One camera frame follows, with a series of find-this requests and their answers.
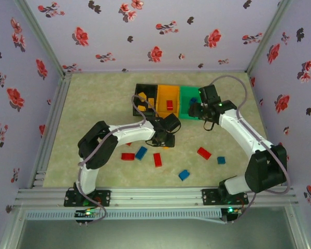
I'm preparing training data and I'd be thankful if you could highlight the green plastic bin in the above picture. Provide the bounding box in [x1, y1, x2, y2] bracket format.
[179, 86, 205, 121]

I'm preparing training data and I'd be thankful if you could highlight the orange plastic bin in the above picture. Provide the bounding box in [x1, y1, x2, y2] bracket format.
[155, 85, 182, 119]

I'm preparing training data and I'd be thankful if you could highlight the black plastic bin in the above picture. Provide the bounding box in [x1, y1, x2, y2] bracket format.
[132, 83, 159, 117]

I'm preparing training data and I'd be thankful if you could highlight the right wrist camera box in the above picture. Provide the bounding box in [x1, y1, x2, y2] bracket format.
[198, 84, 221, 105]

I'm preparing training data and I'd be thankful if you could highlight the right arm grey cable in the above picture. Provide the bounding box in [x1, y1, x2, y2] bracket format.
[208, 75, 291, 225]

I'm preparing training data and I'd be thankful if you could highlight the long aluminium frame rail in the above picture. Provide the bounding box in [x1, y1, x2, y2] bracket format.
[15, 186, 298, 208]

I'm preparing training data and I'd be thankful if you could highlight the grey slotted cable duct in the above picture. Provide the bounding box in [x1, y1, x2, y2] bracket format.
[25, 210, 221, 220]

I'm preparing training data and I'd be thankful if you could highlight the aluminium corner post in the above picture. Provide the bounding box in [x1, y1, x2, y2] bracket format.
[245, 0, 293, 73]
[15, 0, 68, 76]

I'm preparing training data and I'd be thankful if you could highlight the side aluminium frame rail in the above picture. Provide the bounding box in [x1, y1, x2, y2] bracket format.
[28, 74, 72, 188]

